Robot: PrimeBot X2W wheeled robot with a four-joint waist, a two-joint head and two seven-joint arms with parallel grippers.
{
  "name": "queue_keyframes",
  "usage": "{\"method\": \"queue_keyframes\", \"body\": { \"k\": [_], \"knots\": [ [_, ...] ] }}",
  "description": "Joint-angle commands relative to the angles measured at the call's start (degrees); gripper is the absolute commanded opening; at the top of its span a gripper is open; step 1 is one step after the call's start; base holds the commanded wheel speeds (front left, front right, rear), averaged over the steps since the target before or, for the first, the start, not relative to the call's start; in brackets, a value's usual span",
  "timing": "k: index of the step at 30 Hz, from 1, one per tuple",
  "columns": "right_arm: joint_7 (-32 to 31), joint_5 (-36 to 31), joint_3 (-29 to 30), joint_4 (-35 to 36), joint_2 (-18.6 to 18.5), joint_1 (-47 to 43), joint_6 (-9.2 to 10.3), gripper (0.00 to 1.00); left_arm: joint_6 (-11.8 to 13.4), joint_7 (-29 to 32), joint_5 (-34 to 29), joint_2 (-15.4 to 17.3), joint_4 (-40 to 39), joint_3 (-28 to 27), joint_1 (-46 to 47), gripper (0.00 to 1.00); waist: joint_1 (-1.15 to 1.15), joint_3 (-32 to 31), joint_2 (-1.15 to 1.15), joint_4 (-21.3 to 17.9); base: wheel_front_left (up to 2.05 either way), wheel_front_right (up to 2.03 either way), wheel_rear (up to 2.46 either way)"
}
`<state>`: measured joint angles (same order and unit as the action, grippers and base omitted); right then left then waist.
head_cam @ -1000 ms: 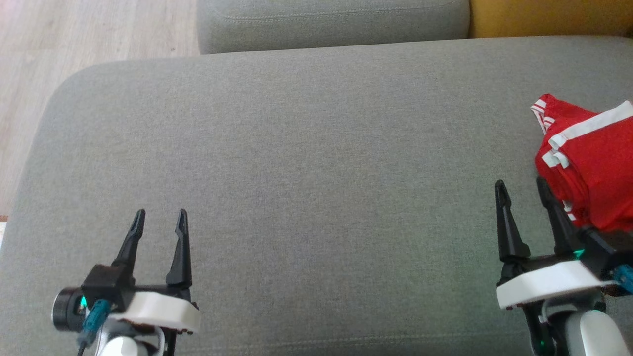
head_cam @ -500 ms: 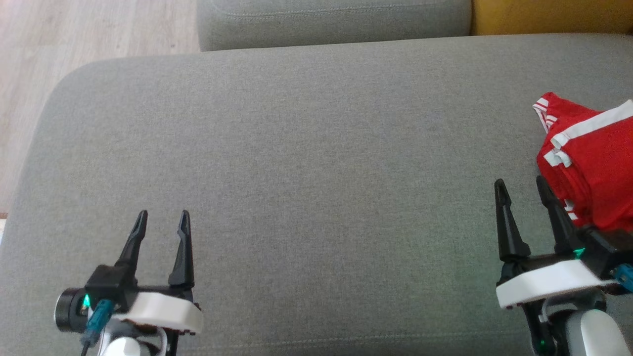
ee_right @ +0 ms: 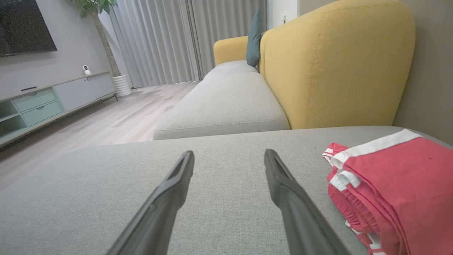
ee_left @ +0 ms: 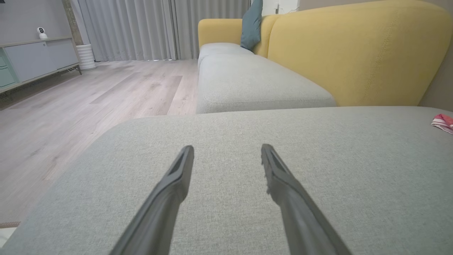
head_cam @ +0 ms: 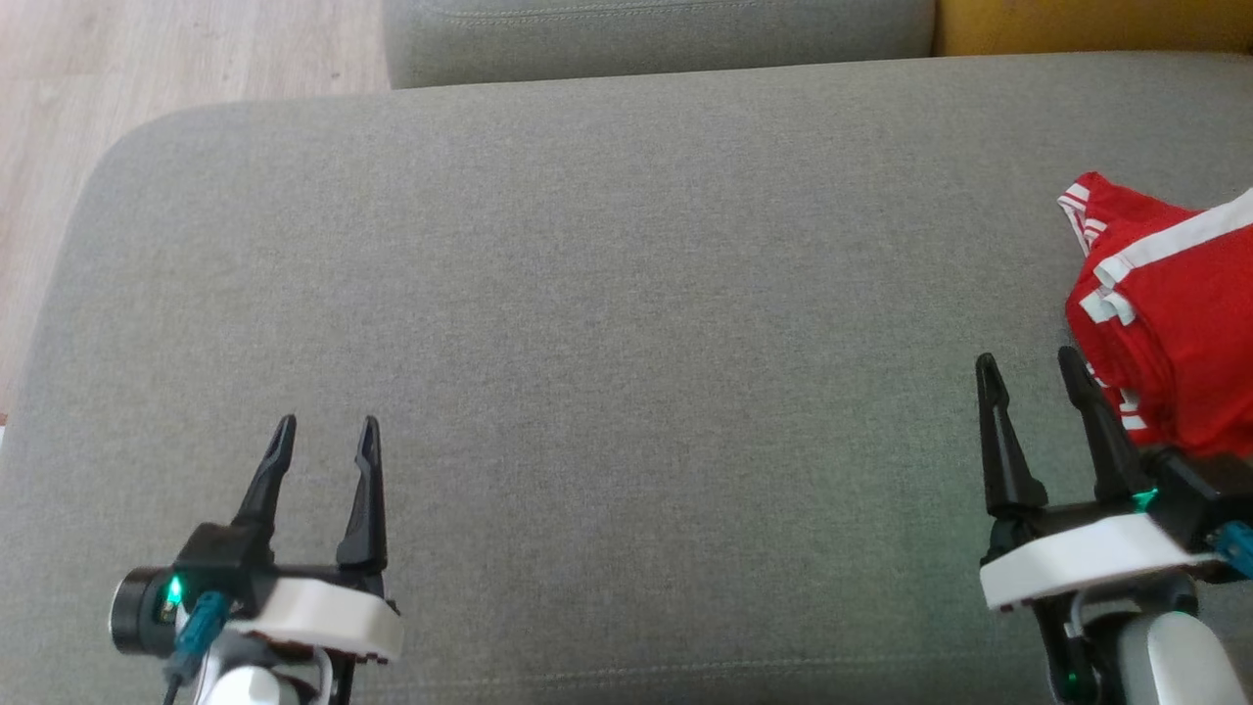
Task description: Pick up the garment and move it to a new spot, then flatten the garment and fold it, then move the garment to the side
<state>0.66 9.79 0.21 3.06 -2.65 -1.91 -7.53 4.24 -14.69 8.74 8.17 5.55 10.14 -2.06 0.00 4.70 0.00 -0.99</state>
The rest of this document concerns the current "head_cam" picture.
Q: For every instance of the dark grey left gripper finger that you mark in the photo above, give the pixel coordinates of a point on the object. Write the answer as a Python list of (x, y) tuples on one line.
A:
[(367, 509), (266, 499)]

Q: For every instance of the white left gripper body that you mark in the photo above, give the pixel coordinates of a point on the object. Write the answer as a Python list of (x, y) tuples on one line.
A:
[(323, 612)]

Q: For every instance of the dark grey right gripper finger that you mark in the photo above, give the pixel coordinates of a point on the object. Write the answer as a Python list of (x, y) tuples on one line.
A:
[(1003, 460), (1111, 460)]

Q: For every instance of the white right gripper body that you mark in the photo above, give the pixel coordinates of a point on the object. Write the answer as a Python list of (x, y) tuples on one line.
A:
[(1087, 558)]

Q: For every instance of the red shorts with white trim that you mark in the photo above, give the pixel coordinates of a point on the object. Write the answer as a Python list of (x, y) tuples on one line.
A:
[(1194, 333)]

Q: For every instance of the red basketball jersey number 23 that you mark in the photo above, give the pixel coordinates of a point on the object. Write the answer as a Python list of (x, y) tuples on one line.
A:
[(1126, 211)]

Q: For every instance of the large grey sofa seat cushion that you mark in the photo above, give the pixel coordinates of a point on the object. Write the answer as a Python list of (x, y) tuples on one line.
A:
[(636, 343)]

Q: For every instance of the yellow sofa backrest cushion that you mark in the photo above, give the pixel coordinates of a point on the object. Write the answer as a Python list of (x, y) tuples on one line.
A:
[(1096, 24)]

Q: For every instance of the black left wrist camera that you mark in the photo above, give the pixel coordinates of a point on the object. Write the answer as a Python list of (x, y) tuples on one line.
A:
[(210, 553)]

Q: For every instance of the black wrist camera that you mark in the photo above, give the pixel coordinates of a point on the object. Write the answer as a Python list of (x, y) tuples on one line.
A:
[(1199, 499), (210, 553)]

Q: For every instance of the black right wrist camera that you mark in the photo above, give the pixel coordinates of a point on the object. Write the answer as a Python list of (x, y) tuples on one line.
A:
[(1199, 499)]

